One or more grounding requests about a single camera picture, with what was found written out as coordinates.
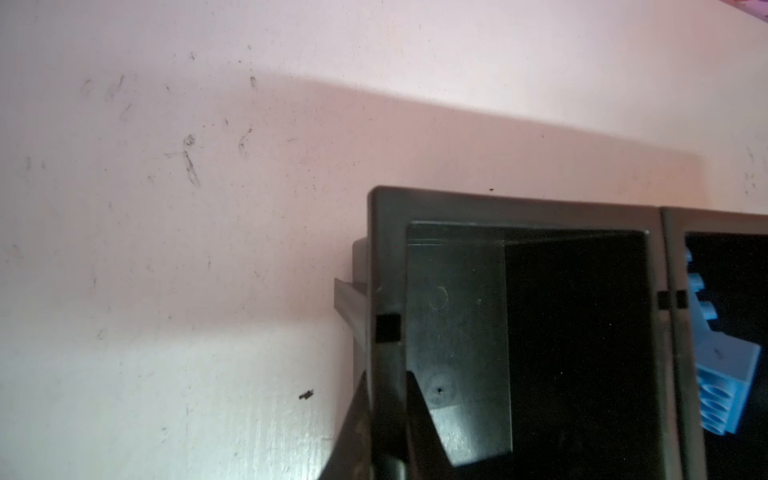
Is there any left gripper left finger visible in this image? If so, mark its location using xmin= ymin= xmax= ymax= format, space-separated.
xmin=318 ymin=372 xmax=374 ymax=480

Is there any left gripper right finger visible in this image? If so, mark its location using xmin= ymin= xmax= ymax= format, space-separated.
xmin=406 ymin=371 xmax=456 ymax=480

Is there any black bin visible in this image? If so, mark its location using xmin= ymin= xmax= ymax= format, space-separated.
xmin=334 ymin=186 xmax=683 ymax=479
xmin=661 ymin=207 xmax=767 ymax=479

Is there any blue lego top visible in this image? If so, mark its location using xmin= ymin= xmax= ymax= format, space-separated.
xmin=687 ymin=272 xmax=761 ymax=436

